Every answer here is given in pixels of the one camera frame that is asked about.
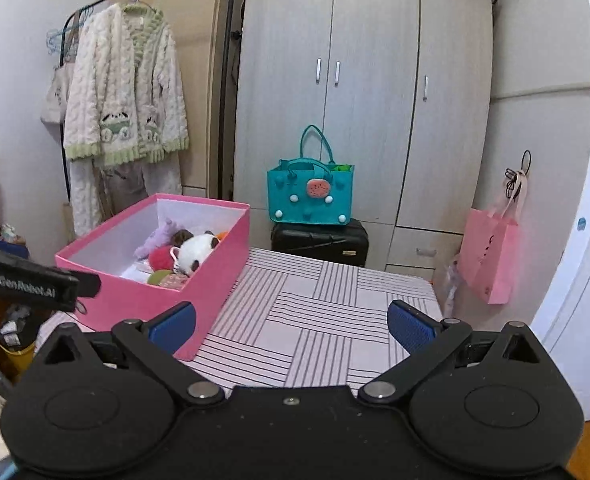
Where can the green makeup sponge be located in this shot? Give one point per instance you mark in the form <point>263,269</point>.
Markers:
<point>159,276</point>

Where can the white panda plush toy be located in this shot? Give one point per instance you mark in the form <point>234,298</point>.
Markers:
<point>195,252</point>

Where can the pink storage box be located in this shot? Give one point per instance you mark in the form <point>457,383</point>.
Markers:
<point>215,280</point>

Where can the white and green fleece cardigan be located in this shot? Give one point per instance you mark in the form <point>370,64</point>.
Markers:
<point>125,85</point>

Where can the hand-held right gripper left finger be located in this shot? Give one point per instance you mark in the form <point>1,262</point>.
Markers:
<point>175,327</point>

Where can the black clothes rack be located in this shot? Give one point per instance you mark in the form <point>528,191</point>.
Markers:
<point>227,85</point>

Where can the purple plush toy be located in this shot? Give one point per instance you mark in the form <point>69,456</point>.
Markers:
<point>159,237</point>

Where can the beige hanging tote bag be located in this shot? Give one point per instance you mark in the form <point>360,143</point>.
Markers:
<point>57,95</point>

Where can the pink fluffy plush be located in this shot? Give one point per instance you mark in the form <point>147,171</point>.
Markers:
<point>161,258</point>

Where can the yellow container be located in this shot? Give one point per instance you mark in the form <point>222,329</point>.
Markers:
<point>15,357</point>

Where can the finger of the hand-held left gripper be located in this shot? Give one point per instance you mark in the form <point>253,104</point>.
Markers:
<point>35,282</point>

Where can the black suitcase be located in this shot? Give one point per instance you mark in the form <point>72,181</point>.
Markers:
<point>320,242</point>

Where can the teal felt tote bag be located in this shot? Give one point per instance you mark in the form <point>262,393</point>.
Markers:
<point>305,195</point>

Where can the pink floral cloth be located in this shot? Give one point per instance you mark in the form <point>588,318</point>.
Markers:
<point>174,282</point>

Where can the white door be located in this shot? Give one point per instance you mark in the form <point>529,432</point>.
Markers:
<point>585,260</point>

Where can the white fleece pants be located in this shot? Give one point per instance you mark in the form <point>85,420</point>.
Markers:
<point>125,185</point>

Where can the striped table cover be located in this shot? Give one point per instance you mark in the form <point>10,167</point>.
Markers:
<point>315,320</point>

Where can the white plastic bag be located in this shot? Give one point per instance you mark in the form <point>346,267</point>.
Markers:
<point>447,285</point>

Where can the grey wardrobe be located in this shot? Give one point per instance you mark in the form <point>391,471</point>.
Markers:
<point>375,110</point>

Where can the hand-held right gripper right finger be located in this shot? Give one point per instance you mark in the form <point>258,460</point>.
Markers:
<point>410,327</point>

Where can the pink shopping bag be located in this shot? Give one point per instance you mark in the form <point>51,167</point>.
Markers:
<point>492,255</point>

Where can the blue door sticker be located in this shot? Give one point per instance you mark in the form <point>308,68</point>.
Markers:
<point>582,223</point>

